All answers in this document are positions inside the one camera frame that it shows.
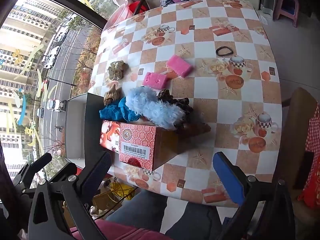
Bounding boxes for blue mesh cloth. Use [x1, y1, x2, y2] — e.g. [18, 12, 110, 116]
[99, 97, 140, 122]

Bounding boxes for red plastic basin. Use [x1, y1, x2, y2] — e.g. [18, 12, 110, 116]
[125, 1, 143, 15]

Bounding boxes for pink sponge with holes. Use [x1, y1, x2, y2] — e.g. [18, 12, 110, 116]
[142, 72, 168, 90]

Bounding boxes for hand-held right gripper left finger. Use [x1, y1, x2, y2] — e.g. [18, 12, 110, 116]
[28, 151, 112, 240]

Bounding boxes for pink plastic stool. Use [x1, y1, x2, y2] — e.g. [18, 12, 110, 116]
[272, 0, 300, 28]

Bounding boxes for red patterned cardboard box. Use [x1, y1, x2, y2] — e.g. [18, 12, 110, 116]
[99, 120, 179, 172]

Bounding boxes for light blue fluffy scrunchie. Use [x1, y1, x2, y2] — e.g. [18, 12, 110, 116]
[125, 86, 185, 130]

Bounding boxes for red checked cloth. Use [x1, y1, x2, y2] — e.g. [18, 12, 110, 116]
[306, 107, 320, 160]

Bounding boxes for red embroidered cushion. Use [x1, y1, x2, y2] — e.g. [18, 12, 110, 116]
[297, 155, 320, 210]

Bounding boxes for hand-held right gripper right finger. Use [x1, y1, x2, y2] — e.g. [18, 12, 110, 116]
[212, 151, 297, 240]

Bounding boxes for beige polka dot scrunchie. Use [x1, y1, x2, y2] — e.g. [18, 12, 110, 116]
[107, 60, 129, 82]

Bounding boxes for grey box with white inside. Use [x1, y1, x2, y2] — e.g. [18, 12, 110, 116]
[64, 92, 112, 170]

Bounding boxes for person's pink sweater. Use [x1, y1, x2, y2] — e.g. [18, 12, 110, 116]
[70, 219, 173, 240]

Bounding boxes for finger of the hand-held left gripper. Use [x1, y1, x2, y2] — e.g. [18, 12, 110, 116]
[11, 152, 53, 180]
[15, 162, 77, 200]

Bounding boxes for wooden chair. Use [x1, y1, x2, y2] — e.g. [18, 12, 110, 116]
[280, 87, 320, 230]

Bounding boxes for black hair band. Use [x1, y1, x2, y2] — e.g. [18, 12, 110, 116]
[215, 45, 234, 57]

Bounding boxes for leopard print scrunchie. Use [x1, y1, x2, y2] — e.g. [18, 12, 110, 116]
[157, 89, 194, 117]

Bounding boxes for person's blue jeans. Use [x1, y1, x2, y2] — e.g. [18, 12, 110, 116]
[105, 190, 223, 240]

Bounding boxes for checkered printed tablecloth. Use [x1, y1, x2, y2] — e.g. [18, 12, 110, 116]
[89, 0, 283, 208]

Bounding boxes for plain pink sponge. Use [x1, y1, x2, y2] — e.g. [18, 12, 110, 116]
[166, 55, 193, 77]

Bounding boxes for yellow mesh bag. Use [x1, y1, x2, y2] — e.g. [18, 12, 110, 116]
[109, 180, 137, 202]

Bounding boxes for clear plastic basin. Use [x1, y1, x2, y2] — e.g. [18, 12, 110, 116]
[107, 4, 130, 27]

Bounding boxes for tan brown scrunchie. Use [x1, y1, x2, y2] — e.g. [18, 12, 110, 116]
[104, 82, 123, 105]

